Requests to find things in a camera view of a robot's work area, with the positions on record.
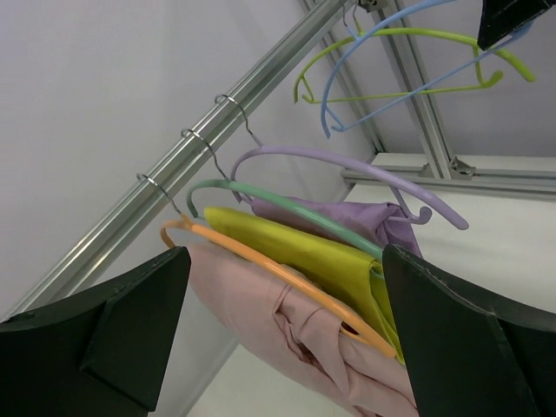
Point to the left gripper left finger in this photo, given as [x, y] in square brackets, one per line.
[101, 352]

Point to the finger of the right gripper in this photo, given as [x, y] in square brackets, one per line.
[500, 18]

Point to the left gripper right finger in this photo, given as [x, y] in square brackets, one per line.
[468, 350]

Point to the lime green hanger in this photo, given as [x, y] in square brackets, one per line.
[405, 50]

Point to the yellow trousers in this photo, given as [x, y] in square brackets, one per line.
[346, 273]

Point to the orange hanger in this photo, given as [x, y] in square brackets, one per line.
[365, 333]

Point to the lilac trousers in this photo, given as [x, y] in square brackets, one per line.
[376, 222]

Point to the pink trousers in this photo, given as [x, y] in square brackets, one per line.
[295, 336]

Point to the right aluminium frame post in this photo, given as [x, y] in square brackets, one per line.
[441, 161]

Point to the aluminium hanging rail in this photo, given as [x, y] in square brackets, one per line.
[106, 241]

